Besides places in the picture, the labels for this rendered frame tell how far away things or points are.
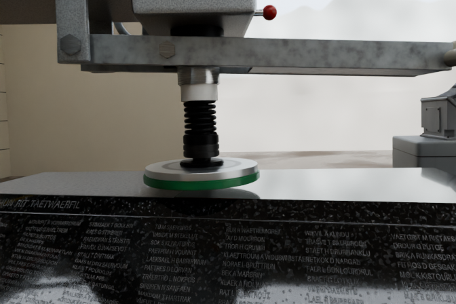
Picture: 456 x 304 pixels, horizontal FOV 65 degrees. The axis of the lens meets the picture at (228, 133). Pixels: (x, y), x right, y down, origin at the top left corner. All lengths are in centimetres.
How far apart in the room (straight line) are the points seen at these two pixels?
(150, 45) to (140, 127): 547
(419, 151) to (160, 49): 125
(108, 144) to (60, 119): 98
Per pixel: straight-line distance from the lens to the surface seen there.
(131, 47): 65
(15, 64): 740
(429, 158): 166
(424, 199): 64
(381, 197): 64
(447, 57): 75
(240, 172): 61
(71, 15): 66
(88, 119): 653
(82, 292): 63
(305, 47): 65
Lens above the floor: 99
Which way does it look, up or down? 3 degrees down
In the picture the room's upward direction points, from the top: 2 degrees counter-clockwise
